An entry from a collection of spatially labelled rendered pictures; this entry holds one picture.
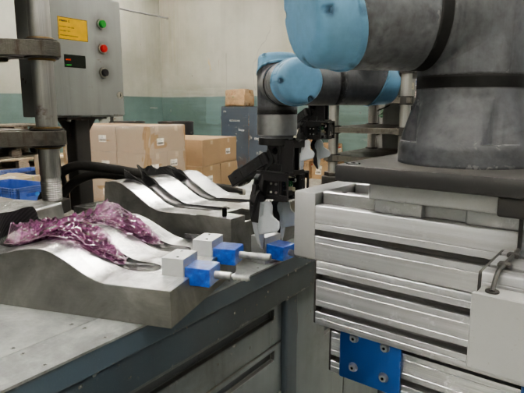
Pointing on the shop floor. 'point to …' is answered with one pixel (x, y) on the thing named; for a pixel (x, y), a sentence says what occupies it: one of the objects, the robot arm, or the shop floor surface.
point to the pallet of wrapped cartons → (135, 147)
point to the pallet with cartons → (211, 156)
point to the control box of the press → (79, 74)
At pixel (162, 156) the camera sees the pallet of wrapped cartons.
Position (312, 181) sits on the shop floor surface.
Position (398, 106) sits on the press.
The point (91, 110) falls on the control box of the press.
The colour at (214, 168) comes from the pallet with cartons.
